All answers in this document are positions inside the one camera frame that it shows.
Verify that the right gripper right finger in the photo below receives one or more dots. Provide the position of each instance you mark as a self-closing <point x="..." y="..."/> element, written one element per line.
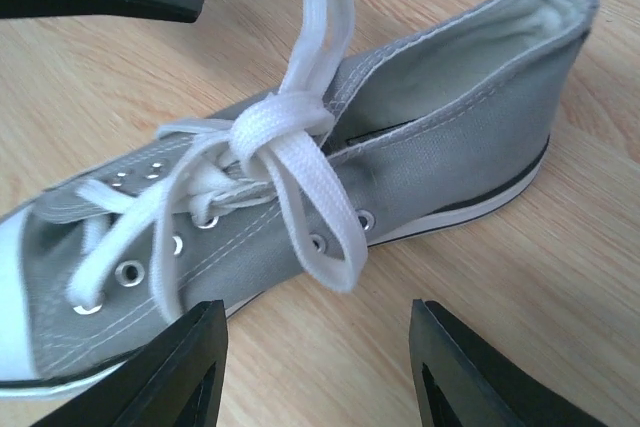
<point x="461" y="380"/>

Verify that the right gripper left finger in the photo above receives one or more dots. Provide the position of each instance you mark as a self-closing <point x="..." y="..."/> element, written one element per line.
<point x="175" y="380"/>

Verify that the grey sneaker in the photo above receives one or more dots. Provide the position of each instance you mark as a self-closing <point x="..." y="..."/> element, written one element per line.
<point x="430" y="131"/>

